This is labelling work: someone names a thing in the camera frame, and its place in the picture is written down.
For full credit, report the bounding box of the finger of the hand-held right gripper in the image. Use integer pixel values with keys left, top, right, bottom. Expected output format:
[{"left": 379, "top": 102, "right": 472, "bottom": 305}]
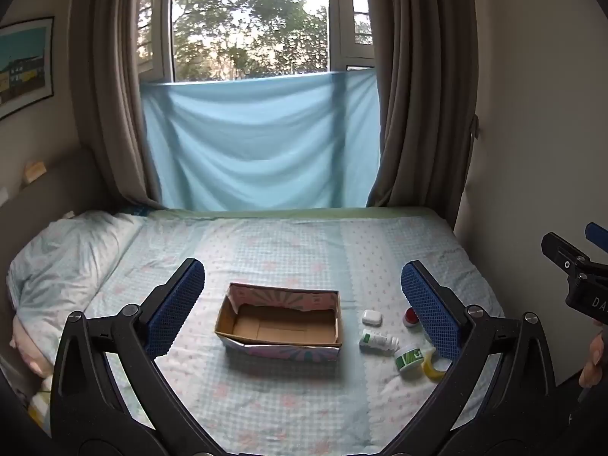
[
  {"left": 541, "top": 232, "right": 594, "bottom": 271},
  {"left": 584, "top": 222, "right": 608, "bottom": 249}
]

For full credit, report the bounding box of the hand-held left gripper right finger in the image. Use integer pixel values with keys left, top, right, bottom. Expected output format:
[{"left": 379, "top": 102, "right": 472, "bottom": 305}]
[{"left": 384, "top": 260, "right": 557, "bottom": 456}]

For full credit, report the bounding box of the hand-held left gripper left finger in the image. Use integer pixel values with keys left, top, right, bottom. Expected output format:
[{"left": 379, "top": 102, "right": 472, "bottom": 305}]
[{"left": 50, "top": 258, "right": 211, "bottom": 456}]

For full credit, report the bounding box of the green white cream jar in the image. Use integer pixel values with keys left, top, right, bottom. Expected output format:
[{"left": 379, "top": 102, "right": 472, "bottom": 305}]
[{"left": 394, "top": 346, "right": 425, "bottom": 380}]

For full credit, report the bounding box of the yellow tape roll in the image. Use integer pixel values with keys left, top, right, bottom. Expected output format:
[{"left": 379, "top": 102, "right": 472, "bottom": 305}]
[{"left": 421, "top": 347, "right": 450, "bottom": 382}]

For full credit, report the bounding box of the white bottle green label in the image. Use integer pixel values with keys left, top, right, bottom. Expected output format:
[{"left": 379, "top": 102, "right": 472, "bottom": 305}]
[{"left": 358, "top": 328, "right": 400, "bottom": 353}]

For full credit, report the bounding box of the cardboard box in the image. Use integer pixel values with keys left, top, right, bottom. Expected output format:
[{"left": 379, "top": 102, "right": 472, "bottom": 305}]
[{"left": 215, "top": 282, "right": 344, "bottom": 361}]

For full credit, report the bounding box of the person's right hand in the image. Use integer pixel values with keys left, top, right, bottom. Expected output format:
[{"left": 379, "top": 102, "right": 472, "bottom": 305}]
[{"left": 578, "top": 330, "right": 608, "bottom": 389}]

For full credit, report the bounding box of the grey pillow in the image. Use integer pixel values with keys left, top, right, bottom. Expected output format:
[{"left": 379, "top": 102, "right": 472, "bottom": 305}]
[{"left": 6, "top": 211, "right": 144, "bottom": 357}]

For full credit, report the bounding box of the pink pillow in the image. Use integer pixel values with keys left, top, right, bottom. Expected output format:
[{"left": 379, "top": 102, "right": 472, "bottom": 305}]
[{"left": 10, "top": 316, "right": 54, "bottom": 377}]

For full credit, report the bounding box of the light blue hanging cloth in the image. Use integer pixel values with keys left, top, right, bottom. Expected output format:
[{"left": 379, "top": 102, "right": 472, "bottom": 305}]
[{"left": 141, "top": 68, "right": 383, "bottom": 212}]

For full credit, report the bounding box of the brown curtain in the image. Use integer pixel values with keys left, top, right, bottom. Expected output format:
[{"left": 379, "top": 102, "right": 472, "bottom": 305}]
[
  {"left": 365, "top": 0, "right": 477, "bottom": 230},
  {"left": 70, "top": 0, "right": 166, "bottom": 211}
]

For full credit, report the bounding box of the window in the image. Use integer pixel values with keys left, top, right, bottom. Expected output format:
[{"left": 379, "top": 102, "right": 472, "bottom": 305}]
[{"left": 136, "top": 0, "right": 377, "bottom": 82}]

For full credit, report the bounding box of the framed wall picture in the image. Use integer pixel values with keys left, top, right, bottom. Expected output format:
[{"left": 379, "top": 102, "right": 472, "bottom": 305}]
[{"left": 0, "top": 16, "right": 55, "bottom": 120}]

